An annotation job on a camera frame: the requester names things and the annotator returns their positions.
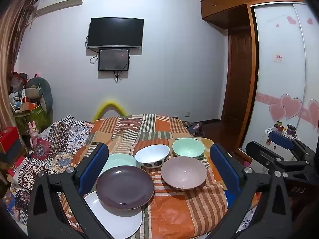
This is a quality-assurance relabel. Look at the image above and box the green box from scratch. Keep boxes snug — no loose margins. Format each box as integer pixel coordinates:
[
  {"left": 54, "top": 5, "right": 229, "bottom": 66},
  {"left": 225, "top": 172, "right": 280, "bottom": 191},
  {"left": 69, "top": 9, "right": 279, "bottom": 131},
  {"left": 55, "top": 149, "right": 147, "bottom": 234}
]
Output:
[{"left": 14, "top": 105, "right": 50, "bottom": 136}]

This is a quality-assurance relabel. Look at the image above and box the black monitor cable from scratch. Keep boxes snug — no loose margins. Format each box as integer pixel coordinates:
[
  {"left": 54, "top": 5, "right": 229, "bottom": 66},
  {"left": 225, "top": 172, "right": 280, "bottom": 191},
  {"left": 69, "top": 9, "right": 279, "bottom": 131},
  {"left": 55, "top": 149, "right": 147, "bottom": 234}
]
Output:
[{"left": 114, "top": 70, "right": 125, "bottom": 84}]

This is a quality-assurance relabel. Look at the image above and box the red box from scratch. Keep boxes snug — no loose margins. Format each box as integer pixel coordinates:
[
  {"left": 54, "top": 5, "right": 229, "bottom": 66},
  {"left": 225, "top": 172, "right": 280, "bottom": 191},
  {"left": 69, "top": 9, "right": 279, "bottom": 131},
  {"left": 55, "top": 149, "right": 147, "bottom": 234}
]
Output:
[{"left": 0, "top": 126, "right": 20, "bottom": 153}]

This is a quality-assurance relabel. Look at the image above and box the pink bowl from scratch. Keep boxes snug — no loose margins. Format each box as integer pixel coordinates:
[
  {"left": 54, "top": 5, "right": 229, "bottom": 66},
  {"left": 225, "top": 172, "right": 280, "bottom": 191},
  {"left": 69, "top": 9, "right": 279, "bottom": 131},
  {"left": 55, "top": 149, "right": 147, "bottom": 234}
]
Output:
[{"left": 161, "top": 156, "right": 208, "bottom": 191}]

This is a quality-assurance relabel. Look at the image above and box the white plate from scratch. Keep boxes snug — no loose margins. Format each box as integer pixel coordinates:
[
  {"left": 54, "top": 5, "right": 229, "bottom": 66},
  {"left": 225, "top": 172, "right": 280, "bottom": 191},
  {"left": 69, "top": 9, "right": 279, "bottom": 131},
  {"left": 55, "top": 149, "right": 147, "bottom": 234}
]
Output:
[{"left": 83, "top": 191, "right": 143, "bottom": 239}]

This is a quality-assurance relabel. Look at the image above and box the orange striped blanket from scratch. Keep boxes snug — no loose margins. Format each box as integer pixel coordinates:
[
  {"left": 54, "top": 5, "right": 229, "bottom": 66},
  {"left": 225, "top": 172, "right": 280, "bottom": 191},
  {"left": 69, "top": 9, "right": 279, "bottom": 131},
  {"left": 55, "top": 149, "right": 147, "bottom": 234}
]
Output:
[{"left": 58, "top": 114, "right": 260, "bottom": 239}]

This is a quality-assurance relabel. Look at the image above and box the mint green plate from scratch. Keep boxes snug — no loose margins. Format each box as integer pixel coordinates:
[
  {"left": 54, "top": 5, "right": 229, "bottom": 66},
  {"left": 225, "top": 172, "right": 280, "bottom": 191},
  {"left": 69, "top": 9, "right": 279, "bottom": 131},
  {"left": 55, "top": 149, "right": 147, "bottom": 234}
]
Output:
[{"left": 99, "top": 153, "right": 142, "bottom": 178}]

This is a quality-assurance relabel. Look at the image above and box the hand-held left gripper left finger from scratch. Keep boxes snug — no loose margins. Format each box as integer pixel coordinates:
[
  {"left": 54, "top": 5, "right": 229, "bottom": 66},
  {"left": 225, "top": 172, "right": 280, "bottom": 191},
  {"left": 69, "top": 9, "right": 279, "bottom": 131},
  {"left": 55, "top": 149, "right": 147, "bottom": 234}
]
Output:
[{"left": 27, "top": 143, "right": 115, "bottom": 239}]

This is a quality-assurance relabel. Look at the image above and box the wall television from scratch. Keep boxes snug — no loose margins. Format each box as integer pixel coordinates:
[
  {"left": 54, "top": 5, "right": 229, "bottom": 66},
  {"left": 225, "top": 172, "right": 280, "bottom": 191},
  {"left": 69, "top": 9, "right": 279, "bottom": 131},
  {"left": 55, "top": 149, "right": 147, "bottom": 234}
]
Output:
[{"left": 87, "top": 17, "right": 144, "bottom": 49}]

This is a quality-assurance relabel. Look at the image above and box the white bowl with dark spots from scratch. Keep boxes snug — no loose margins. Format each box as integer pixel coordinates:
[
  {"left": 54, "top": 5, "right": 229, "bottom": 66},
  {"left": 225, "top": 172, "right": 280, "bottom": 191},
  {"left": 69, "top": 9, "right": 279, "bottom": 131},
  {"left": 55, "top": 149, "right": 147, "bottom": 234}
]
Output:
[{"left": 135, "top": 144, "right": 170, "bottom": 169}]

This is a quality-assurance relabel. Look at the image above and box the white air conditioner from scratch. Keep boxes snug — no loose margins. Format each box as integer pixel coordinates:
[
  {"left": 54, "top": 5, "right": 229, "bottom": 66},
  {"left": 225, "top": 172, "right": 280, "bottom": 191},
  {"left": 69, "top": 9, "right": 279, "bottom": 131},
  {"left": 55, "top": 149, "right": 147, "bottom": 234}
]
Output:
[{"left": 35, "top": 0, "right": 86, "bottom": 18}]

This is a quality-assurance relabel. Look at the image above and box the patterned patchwork blanket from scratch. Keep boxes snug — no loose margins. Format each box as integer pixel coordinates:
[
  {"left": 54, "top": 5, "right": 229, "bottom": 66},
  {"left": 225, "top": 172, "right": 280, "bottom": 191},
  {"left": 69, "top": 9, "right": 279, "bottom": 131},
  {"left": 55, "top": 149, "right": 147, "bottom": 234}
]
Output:
[{"left": 2, "top": 115, "right": 96, "bottom": 227}]

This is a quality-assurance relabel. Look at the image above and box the yellow hoop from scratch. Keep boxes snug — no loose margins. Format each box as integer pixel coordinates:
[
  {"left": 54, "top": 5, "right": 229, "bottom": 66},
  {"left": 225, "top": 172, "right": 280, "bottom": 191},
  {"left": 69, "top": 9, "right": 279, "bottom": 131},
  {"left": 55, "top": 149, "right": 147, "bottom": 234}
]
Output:
[{"left": 93, "top": 99, "right": 128, "bottom": 122}]

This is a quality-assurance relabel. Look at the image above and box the brown striped curtain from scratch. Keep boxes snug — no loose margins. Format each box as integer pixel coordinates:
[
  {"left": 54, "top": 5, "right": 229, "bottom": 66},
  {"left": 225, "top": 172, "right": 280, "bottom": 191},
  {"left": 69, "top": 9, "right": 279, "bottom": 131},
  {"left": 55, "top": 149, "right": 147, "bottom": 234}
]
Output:
[{"left": 0, "top": 0, "right": 38, "bottom": 130}]

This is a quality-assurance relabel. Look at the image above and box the mint green bowl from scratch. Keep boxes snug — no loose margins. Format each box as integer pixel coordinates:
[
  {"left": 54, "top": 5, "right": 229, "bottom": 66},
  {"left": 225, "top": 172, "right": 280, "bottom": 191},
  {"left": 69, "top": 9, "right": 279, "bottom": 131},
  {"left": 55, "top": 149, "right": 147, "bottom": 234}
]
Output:
[{"left": 172, "top": 138, "right": 205, "bottom": 159}]

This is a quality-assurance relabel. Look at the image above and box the purple plate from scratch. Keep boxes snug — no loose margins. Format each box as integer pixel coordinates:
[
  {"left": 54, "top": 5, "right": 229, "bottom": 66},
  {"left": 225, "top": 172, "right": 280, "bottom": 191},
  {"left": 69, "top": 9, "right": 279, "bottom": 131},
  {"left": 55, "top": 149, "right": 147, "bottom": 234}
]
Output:
[{"left": 96, "top": 166, "right": 155, "bottom": 210}]

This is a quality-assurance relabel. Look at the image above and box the wooden overhead cabinet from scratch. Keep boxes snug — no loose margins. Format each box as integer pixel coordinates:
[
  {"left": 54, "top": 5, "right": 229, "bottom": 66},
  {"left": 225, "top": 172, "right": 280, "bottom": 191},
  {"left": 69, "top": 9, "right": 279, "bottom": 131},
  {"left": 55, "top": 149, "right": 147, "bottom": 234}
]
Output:
[{"left": 200, "top": 0, "right": 303, "bottom": 22}]

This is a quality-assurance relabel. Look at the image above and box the grey plush toy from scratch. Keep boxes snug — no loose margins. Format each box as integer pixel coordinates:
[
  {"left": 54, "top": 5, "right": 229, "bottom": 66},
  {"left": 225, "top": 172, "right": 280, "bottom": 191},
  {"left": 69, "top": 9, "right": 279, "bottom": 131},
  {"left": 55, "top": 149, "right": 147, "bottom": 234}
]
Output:
[{"left": 25, "top": 77, "right": 53, "bottom": 115}]

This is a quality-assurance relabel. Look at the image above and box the small wall monitor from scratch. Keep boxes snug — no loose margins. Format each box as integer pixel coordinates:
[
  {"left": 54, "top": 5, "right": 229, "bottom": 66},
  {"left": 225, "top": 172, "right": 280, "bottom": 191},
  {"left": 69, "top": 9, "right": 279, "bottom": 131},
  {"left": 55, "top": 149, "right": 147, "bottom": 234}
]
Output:
[{"left": 98, "top": 48, "right": 130, "bottom": 72}]

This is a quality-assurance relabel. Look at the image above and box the red plastic bag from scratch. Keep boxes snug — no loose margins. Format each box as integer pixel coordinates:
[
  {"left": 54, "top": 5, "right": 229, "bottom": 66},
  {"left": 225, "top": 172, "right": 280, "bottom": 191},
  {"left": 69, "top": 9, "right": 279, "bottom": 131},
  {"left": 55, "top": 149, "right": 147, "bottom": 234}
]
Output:
[{"left": 11, "top": 72, "right": 28, "bottom": 92}]

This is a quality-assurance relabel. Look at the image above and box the pink rabbit toy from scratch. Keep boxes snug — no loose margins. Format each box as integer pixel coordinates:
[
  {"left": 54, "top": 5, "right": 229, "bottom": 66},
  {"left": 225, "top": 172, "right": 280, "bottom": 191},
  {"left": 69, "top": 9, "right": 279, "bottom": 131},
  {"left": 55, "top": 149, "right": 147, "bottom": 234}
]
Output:
[{"left": 28, "top": 121, "right": 40, "bottom": 152}]

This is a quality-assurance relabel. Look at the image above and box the white sliding door with hearts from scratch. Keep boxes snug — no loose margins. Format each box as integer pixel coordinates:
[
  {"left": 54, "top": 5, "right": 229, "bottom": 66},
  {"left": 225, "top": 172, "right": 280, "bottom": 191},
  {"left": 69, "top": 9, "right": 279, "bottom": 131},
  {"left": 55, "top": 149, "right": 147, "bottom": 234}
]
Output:
[{"left": 239, "top": 2, "right": 319, "bottom": 160}]

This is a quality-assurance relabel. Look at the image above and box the dark slipper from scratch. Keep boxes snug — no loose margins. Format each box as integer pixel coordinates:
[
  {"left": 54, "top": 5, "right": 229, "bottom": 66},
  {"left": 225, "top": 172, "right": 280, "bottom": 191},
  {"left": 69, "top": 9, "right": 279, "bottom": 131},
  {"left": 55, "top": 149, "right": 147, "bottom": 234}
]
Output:
[{"left": 186, "top": 122, "right": 203, "bottom": 137}]

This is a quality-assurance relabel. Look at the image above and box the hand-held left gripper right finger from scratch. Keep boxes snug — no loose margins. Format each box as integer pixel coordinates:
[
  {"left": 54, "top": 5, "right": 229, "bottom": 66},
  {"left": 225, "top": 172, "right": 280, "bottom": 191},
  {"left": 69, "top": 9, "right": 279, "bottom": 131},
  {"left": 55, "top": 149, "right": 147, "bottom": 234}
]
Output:
[{"left": 210, "top": 143, "right": 293, "bottom": 239}]

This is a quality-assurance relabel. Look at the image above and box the wooden door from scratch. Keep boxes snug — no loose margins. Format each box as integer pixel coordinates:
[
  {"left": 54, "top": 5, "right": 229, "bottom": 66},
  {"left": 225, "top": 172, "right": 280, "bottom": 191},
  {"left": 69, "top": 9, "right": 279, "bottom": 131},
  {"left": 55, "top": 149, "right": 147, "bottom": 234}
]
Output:
[{"left": 221, "top": 26, "right": 255, "bottom": 130}]

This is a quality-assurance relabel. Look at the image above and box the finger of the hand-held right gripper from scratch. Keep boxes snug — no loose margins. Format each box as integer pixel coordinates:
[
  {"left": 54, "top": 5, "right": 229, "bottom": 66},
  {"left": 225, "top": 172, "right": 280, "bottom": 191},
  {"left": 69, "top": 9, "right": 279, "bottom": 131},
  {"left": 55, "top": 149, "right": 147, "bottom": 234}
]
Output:
[
  {"left": 245, "top": 141, "right": 311, "bottom": 178},
  {"left": 268, "top": 131, "right": 315, "bottom": 161}
]

